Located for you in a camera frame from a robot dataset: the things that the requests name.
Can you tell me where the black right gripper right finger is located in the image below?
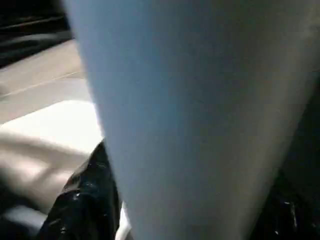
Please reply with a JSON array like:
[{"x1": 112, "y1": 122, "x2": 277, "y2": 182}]
[{"x1": 259, "y1": 171, "x2": 320, "y2": 240}]

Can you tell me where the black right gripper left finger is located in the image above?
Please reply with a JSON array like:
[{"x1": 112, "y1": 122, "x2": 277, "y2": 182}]
[{"x1": 36, "y1": 140, "x2": 124, "y2": 240}]

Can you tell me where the white plastic table top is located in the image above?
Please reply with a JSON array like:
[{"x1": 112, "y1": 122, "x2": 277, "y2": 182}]
[{"x1": 0, "y1": 39, "x2": 106, "y2": 222}]

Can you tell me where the white plastic table leg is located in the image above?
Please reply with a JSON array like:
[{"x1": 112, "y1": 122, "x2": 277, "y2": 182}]
[{"x1": 62, "y1": 0, "x2": 320, "y2": 240}]

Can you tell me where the black mat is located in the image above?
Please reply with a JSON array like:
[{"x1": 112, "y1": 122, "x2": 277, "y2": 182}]
[{"x1": 0, "y1": 0, "x2": 320, "y2": 240}]

